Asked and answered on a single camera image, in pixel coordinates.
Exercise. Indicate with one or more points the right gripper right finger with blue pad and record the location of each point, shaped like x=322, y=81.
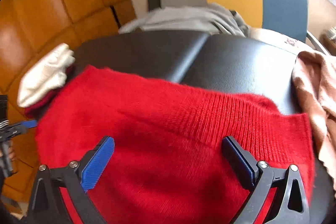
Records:
x=289, y=205

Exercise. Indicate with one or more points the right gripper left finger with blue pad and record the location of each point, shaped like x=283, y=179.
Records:
x=77, y=177

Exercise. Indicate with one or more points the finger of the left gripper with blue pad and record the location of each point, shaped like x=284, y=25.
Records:
x=29, y=124

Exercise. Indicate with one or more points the red knitted sweater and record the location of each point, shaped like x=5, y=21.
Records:
x=167, y=166

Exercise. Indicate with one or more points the person's left hand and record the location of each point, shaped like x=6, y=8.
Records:
x=11, y=153

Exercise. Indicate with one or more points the white folded knit garment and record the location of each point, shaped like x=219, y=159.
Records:
x=47, y=74

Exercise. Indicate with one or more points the wooden wardrobe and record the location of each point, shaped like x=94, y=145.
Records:
x=31, y=28

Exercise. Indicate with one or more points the pink brown knit sweater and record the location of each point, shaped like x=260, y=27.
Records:
x=313, y=77

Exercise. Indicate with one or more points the white pillow with print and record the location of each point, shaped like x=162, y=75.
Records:
x=278, y=40

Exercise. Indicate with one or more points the cluttered wooden desk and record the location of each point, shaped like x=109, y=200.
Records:
x=329, y=40

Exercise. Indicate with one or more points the grey hoodie garment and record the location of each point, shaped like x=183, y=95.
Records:
x=213, y=18

